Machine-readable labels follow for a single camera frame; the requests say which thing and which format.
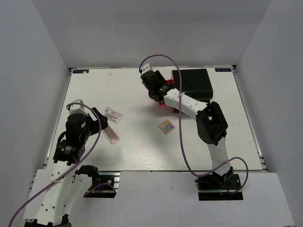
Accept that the pink drawer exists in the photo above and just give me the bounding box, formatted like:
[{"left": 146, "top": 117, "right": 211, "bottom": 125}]
[{"left": 158, "top": 79, "right": 175, "bottom": 107}]

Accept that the black drawer organizer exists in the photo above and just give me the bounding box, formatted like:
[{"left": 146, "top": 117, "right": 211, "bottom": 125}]
[{"left": 180, "top": 69, "right": 214, "bottom": 103}]

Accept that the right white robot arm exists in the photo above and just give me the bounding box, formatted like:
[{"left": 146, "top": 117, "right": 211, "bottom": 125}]
[{"left": 139, "top": 68, "right": 233, "bottom": 189}]

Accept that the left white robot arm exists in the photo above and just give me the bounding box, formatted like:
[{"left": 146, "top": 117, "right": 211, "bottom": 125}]
[{"left": 25, "top": 102, "right": 108, "bottom": 227}]

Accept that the clear labelled makeup case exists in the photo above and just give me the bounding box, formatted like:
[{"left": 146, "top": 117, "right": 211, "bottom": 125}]
[{"left": 103, "top": 107, "right": 123, "bottom": 124}]

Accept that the pink nude eyeshadow palette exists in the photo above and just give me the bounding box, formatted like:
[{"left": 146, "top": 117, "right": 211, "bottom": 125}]
[{"left": 102, "top": 126, "right": 120, "bottom": 144}]

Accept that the colourful eyeshadow palette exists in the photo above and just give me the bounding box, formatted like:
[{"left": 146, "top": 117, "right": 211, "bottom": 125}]
[{"left": 158, "top": 119, "right": 176, "bottom": 135}]

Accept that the blue label sticker right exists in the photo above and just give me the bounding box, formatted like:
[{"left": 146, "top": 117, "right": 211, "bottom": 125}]
[{"left": 215, "top": 68, "right": 232, "bottom": 72}]

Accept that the blue label sticker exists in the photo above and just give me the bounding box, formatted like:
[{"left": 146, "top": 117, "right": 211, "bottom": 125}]
[
  {"left": 72, "top": 70, "right": 89, "bottom": 74},
  {"left": 215, "top": 68, "right": 232, "bottom": 72}
]

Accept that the blue label sticker left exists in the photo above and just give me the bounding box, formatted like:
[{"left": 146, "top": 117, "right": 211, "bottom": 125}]
[{"left": 72, "top": 70, "right": 89, "bottom": 74}]

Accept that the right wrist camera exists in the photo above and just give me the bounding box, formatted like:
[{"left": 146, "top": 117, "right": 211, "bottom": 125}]
[{"left": 139, "top": 63, "right": 153, "bottom": 75}]

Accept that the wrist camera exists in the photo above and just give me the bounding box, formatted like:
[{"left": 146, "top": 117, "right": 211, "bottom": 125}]
[
  {"left": 66, "top": 99, "right": 88, "bottom": 116},
  {"left": 139, "top": 63, "right": 153, "bottom": 75}
]

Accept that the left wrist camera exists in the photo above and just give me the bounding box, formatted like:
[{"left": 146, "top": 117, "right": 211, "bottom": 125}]
[{"left": 66, "top": 99, "right": 88, "bottom": 116}]

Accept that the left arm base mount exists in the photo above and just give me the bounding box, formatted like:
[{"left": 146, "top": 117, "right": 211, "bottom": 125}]
[{"left": 74, "top": 165, "right": 121, "bottom": 198}]

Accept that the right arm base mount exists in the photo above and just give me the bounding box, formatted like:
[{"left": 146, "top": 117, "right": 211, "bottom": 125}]
[{"left": 195, "top": 174, "right": 243, "bottom": 201}]

